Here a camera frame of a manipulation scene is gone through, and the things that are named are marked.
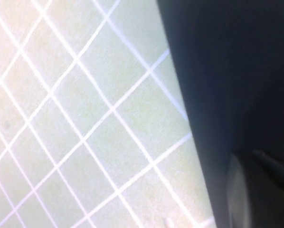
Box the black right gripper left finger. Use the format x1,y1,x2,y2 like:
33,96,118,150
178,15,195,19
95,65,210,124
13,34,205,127
226,152,284,228

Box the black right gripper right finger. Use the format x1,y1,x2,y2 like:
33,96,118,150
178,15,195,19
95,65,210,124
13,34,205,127
252,149,284,188

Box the black glasses case printed sides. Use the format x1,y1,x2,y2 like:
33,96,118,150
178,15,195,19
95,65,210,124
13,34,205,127
156,0,284,228

